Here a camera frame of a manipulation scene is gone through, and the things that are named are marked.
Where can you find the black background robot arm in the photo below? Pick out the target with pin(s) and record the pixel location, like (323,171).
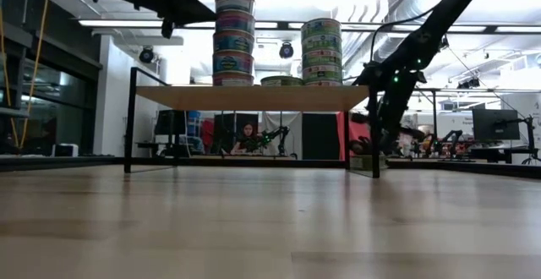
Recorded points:
(448,139)

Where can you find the dark background monitor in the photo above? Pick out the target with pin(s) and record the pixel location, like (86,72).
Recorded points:
(169,122)

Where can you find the black overhead camera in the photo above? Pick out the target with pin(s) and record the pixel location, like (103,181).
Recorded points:
(286,50)

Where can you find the dark monitor on arm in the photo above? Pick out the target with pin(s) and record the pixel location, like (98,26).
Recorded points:
(494,124)

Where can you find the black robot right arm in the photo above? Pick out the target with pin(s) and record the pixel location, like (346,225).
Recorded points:
(435,25)

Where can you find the dark green label seafood can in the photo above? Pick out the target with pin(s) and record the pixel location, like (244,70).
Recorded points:
(281,81)

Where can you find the person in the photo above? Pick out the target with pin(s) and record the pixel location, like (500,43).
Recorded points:
(245,139)

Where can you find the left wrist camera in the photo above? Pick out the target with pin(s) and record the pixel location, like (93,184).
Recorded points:
(167,28)

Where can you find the black partition panel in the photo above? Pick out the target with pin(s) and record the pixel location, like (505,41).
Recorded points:
(320,135)
(226,127)

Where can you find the white box device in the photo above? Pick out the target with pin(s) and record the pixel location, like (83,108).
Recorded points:
(65,150)

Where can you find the wooden shelf black metal frame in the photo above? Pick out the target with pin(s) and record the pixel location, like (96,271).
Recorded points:
(253,98)

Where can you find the round black spotlight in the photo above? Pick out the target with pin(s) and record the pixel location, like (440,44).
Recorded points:
(146,55)

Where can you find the grey hanging cloth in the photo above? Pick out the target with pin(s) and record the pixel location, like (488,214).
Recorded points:
(291,122)

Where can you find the red hanging cloth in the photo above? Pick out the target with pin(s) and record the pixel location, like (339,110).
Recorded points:
(357,133)

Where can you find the background robot arm green light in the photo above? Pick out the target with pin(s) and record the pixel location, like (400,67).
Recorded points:
(274,137)

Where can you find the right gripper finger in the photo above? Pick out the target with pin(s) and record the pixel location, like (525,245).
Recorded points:
(391,133)
(360,118)

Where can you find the colourful wall poster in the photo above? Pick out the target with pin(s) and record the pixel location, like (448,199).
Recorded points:
(410,122)

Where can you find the blue storage bins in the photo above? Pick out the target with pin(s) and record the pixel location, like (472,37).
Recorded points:
(194,122)

